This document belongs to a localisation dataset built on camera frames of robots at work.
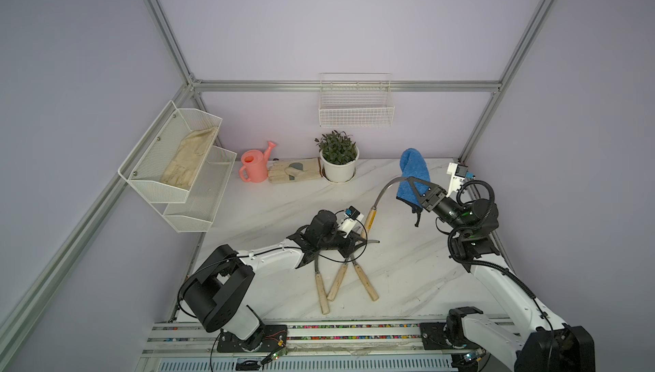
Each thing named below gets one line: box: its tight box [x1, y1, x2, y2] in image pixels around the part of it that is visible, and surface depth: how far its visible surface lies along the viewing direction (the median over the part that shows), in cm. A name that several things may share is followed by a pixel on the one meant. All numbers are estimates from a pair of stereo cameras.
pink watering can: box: [238, 140, 277, 184], surface depth 110 cm
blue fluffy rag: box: [396, 148, 431, 209], surface depth 69 cm
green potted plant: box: [314, 129, 358, 165], surface depth 103 cm
